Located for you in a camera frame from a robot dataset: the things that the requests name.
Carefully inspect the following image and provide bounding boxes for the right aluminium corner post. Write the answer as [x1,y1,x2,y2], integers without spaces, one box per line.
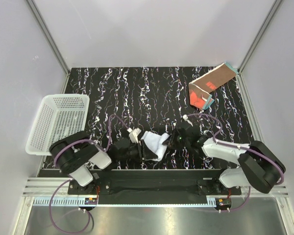
[237,0,285,74]

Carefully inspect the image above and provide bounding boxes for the white slotted cable duct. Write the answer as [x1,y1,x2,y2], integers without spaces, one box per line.
[33,197,94,207]

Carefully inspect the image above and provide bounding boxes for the aluminium front rail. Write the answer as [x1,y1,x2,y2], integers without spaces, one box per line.
[23,177,289,197]

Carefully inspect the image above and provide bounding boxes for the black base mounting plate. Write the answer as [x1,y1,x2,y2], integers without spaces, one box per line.
[68,169,241,206]

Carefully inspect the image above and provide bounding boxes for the brown towel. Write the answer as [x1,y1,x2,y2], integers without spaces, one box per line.
[188,63,238,110]

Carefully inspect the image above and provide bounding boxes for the aluminium corner post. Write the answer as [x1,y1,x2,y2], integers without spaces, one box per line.
[237,0,285,74]
[25,0,71,75]

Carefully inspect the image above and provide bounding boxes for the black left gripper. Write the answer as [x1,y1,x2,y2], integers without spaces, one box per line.
[117,140,158,162]

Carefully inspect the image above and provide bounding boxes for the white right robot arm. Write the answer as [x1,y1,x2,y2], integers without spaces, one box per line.
[162,121,286,194]

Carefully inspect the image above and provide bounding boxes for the white plastic basket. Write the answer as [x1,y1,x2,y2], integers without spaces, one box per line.
[25,94,90,156]

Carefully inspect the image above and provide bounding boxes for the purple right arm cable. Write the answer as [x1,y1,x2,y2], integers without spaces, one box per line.
[183,113,286,212]

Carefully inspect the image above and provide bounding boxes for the white terry towel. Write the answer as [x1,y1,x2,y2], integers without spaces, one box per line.
[141,131,169,162]

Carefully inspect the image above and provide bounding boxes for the left aluminium corner post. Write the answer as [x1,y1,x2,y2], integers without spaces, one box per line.
[25,0,71,75]

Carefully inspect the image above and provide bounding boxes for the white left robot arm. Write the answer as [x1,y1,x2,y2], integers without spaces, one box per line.
[49,129,163,194]

